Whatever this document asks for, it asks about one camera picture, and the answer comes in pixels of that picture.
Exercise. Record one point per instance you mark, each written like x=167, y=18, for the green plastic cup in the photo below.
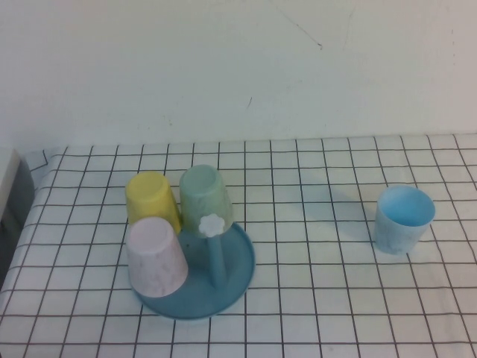
x=201, y=190

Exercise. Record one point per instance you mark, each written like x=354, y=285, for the pink plastic cup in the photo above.
x=156, y=257

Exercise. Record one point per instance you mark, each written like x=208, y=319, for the blue cup stand tray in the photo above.
x=234, y=268

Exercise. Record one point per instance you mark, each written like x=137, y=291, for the light blue plastic cup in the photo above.
x=395, y=238

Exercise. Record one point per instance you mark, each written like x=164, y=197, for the yellow plastic cup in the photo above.
x=147, y=194

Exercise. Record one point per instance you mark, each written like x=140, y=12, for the dark grey side object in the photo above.
x=23, y=194

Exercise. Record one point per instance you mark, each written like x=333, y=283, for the white black grid tablecloth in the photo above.
x=335, y=291

